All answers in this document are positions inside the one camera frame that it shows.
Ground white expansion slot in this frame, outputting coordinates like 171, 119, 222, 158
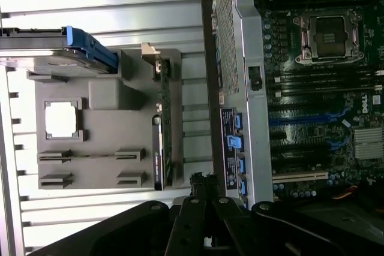
272, 170, 329, 183

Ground green RAM stick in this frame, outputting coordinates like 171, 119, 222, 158
37, 153, 142, 161

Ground green motherboard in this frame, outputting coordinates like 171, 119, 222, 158
253, 0, 384, 206

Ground blue expansion slot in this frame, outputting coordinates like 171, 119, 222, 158
268, 112, 352, 127

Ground grey parts rack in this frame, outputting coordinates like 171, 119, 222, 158
26, 48, 182, 191

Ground silver chipset heatsink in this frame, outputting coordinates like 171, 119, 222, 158
352, 128, 384, 161

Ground silver CPU chip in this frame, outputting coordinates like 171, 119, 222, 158
44, 101, 80, 138

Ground open black PC case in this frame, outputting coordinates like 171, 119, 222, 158
200, 0, 384, 209

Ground hard drive with blue caddy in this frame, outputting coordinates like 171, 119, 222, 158
0, 26, 118, 74

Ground CPU socket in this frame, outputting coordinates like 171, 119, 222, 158
292, 8, 365, 67

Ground silver hard disk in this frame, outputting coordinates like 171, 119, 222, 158
0, 35, 100, 70

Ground orange yellow wire bundle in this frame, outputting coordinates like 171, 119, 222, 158
331, 186, 359, 200

